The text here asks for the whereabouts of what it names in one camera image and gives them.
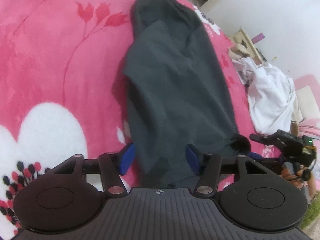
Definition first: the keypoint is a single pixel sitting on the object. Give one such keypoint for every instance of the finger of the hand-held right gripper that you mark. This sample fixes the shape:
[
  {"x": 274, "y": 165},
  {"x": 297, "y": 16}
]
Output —
[
  {"x": 270, "y": 158},
  {"x": 265, "y": 140}
]

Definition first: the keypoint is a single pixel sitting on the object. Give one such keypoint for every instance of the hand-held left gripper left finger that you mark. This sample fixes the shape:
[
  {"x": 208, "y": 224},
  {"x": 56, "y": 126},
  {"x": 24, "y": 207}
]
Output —
[{"x": 127, "y": 158}]

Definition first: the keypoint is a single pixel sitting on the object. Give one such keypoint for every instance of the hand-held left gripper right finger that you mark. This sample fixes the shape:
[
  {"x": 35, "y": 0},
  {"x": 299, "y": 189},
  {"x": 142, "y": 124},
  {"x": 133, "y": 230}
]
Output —
[{"x": 193, "y": 160}]

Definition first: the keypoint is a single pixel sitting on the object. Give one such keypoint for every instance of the dark grey pants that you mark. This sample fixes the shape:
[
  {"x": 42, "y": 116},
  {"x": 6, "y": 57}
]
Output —
[{"x": 175, "y": 80}]

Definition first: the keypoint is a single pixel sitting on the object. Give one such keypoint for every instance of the white garment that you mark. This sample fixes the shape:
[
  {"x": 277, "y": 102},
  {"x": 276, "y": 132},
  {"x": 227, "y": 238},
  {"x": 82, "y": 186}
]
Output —
[{"x": 272, "y": 92}]

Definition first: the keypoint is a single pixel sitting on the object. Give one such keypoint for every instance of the beige cloth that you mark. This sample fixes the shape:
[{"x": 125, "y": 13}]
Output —
[{"x": 238, "y": 51}]

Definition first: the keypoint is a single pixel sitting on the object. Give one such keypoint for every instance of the purple card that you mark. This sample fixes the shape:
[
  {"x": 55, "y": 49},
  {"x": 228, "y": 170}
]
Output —
[{"x": 258, "y": 38}]

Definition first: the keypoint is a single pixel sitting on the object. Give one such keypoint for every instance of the cream nightstand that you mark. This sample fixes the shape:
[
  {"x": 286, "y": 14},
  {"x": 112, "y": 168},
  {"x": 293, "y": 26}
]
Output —
[{"x": 243, "y": 37}]

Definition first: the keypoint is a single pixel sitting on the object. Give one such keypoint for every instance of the pink floral blanket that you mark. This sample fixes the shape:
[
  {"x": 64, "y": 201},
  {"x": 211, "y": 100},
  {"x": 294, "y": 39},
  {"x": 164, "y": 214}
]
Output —
[{"x": 62, "y": 67}]

